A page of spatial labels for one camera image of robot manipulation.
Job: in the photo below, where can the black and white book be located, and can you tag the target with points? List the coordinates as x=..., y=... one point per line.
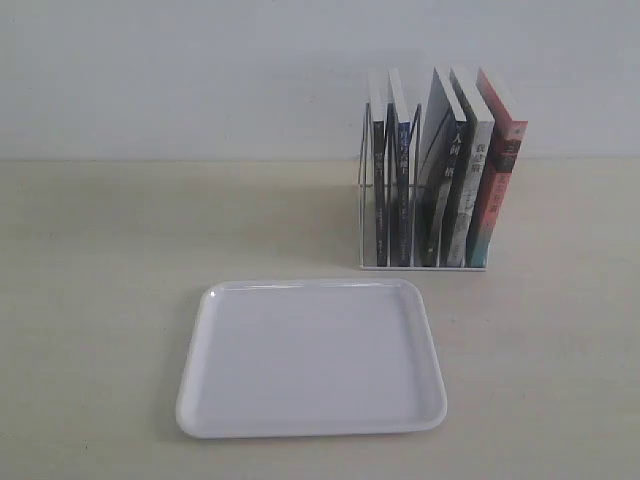
x=441, y=140

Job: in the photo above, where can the black spine thin book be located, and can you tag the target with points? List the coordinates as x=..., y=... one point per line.
x=377, y=120

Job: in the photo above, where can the white wire book rack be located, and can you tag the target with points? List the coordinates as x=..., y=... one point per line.
x=367, y=230

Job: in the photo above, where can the grey white spine book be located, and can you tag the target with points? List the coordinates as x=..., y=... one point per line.
x=469, y=168

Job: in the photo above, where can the dark blue spine book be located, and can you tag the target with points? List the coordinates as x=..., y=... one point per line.
x=399, y=141

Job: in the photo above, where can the red spine book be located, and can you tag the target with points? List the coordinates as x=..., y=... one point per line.
x=508, y=133

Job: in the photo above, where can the white plastic tray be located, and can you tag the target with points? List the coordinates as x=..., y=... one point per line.
x=310, y=357

